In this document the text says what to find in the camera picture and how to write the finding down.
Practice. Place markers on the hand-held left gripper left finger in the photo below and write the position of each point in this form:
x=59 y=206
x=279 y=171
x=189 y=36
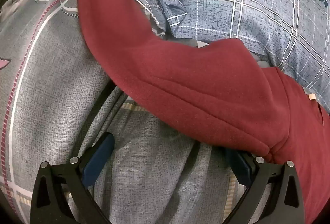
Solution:
x=99 y=159

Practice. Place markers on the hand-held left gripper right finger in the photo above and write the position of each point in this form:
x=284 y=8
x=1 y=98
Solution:
x=242 y=170

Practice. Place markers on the red fleece garment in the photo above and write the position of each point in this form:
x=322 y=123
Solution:
x=196 y=90

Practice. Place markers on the grey printed bed sheet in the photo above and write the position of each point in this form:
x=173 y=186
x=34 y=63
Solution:
x=56 y=79

